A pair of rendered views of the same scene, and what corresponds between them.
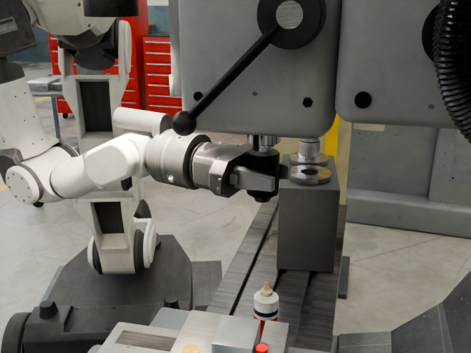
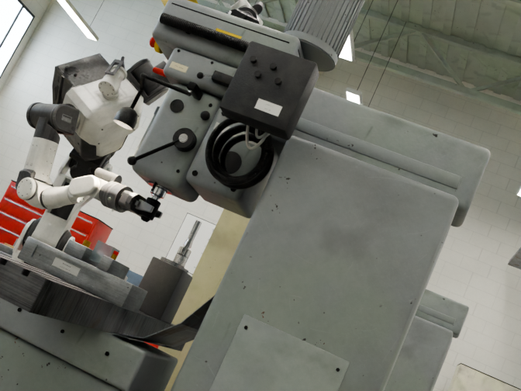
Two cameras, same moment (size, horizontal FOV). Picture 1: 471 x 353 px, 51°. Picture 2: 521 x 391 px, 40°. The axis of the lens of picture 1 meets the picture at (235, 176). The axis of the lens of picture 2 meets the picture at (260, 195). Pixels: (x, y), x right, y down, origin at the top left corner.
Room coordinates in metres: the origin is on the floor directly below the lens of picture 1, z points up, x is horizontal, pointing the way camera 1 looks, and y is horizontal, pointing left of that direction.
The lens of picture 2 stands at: (-1.58, -0.37, 0.99)
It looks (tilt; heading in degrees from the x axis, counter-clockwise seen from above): 11 degrees up; 1
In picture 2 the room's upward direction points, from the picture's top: 25 degrees clockwise
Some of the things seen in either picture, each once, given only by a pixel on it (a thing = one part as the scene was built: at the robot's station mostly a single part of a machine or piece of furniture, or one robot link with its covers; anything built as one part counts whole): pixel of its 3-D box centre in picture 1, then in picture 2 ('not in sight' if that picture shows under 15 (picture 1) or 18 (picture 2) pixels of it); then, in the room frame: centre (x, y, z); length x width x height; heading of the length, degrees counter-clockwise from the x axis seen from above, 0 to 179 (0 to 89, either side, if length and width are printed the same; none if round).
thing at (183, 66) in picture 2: not in sight; (222, 91); (0.65, -0.08, 1.68); 0.34 x 0.24 x 0.10; 75
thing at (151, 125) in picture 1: (152, 143); (106, 188); (0.77, 0.14, 1.24); 0.11 x 0.11 x 0.11; 60
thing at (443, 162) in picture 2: not in sight; (350, 144); (0.54, -0.52, 1.66); 0.80 x 0.23 x 0.20; 75
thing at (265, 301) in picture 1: (265, 310); not in sight; (0.68, -0.05, 0.98); 0.04 x 0.04 x 0.11
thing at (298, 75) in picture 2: not in sight; (269, 89); (0.26, -0.25, 1.62); 0.20 x 0.09 x 0.21; 75
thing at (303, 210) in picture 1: (306, 206); (163, 288); (1.00, -0.16, 1.03); 0.22 x 0.12 x 0.20; 173
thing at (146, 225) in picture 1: (123, 244); not in sight; (1.46, 0.38, 0.68); 0.21 x 0.20 x 0.13; 4
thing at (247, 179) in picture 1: (251, 181); (144, 205); (0.64, -0.02, 1.23); 0.06 x 0.02 x 0.03; 60
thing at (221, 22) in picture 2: not in sight; (231, 53); (0.66, -0.05, 1.81); 0.47 x 0.26 x 0.16; 75
